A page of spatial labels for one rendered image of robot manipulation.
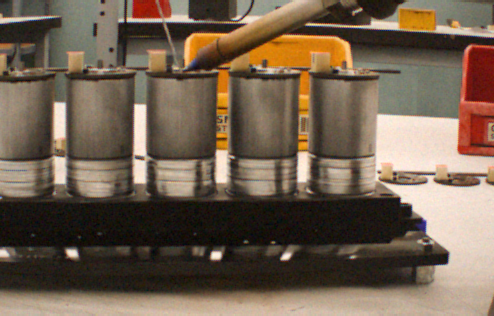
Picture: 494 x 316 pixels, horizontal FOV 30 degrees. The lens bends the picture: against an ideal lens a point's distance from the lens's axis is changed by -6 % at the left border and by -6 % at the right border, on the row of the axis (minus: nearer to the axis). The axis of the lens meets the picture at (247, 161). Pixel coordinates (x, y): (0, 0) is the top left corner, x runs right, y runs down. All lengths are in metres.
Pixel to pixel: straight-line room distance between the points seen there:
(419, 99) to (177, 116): 4.38
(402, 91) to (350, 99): 4.36
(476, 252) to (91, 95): 0.15
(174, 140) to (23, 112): 0.05
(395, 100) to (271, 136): 4.37
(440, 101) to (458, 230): 4.32
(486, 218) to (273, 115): 0.12
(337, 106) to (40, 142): 0.10
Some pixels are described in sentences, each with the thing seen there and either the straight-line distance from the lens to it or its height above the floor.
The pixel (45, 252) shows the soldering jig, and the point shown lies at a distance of 0.30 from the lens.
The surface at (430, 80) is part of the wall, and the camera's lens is 4.69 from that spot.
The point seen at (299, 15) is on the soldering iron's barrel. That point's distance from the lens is 0.29.
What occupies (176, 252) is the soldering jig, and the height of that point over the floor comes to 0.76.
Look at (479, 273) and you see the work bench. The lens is 0.33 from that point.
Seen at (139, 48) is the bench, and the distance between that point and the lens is 2.71.
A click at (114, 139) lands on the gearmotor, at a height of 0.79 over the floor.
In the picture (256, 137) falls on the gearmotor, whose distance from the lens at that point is 0.33.
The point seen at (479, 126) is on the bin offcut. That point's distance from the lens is 0.57.
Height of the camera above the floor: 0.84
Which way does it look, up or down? 10 degrees down
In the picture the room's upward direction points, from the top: 1 degrees clockwise
